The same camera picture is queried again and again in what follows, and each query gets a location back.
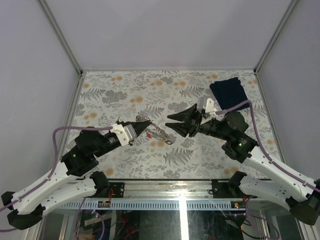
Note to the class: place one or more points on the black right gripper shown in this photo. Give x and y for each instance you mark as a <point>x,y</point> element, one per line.
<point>191,121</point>

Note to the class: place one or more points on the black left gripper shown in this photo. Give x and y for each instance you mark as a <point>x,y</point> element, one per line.
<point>138,127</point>

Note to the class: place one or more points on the large metal keyring disc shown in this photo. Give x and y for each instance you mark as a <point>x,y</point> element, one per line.
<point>153,129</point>

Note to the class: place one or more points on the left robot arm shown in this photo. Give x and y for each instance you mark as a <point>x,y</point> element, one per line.
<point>72,176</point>

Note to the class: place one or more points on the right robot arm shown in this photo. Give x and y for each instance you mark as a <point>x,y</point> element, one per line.
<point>297,193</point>

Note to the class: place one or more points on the key with black-white tag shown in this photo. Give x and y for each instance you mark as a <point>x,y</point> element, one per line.
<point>168,142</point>

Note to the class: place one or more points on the dark blue folded cloth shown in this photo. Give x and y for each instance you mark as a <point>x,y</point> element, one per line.
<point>228,93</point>

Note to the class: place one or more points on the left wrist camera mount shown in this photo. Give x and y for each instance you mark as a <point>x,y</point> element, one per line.
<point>124,133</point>

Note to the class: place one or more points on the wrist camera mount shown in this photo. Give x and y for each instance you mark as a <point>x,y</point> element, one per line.
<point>206,107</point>
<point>124,133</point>

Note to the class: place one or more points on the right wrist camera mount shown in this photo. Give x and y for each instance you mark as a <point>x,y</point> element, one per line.
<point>206,107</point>

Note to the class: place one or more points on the metal base rail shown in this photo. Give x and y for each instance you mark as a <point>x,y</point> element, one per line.
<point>173,189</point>

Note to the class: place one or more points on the white slotted cable duct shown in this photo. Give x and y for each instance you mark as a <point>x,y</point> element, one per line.
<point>120,204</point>

